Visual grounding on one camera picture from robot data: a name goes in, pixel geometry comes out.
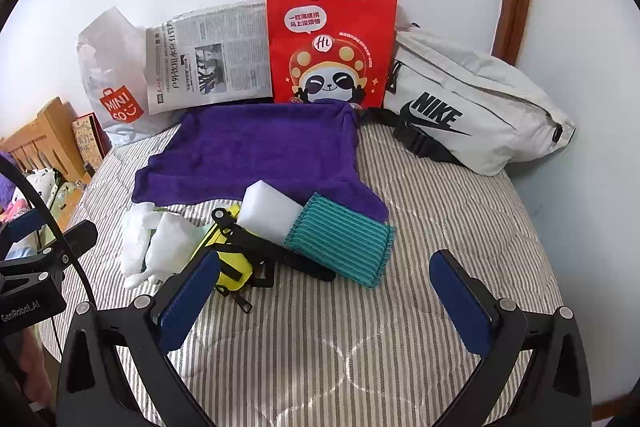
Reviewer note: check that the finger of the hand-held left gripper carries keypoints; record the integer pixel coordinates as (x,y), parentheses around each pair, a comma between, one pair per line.
(75,237)
(22,225)

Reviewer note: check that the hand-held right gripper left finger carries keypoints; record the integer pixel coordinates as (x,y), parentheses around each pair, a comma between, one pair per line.
(187,302)

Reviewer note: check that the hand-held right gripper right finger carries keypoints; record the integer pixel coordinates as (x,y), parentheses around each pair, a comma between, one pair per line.
(457,302)

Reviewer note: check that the yellow mesh pouch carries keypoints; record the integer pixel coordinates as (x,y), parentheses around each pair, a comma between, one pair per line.
(235,272)

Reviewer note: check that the white glove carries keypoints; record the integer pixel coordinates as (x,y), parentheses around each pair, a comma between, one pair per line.
(170,247)

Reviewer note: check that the white sponge block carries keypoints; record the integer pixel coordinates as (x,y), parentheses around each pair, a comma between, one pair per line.
(267,207)

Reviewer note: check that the teal striped cleaning cloth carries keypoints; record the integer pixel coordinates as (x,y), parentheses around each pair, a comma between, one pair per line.
(340,239)

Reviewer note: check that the person's left forearm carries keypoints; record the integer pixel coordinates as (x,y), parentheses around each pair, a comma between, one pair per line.
(30,362)

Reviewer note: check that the pink cloth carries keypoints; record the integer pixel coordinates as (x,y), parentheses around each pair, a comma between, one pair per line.
(15,211)

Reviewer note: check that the white plush toy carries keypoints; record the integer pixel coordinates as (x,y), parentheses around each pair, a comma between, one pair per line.
(45,189)

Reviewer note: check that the brown patterned box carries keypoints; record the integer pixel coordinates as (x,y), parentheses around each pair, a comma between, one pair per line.
(90,139)

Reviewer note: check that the wooden headboard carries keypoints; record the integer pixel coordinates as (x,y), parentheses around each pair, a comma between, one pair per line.
(50,127)

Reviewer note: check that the striped bed mattress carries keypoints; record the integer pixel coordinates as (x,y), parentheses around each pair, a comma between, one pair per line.
(320,347)

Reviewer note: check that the purple towel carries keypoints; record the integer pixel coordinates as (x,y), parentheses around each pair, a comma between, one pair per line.
(260,147)

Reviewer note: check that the white plastic shopping bag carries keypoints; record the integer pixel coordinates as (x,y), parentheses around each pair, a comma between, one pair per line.
(110,67)

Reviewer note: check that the white waist bag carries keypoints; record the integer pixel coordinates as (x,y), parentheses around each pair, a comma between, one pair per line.
(475,82)

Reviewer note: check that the folded newspaper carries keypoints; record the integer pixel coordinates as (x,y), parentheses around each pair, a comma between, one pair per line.
(215,52)

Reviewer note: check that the red panda-print paper bag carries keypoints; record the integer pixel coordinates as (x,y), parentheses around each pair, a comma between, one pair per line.
(330,32)

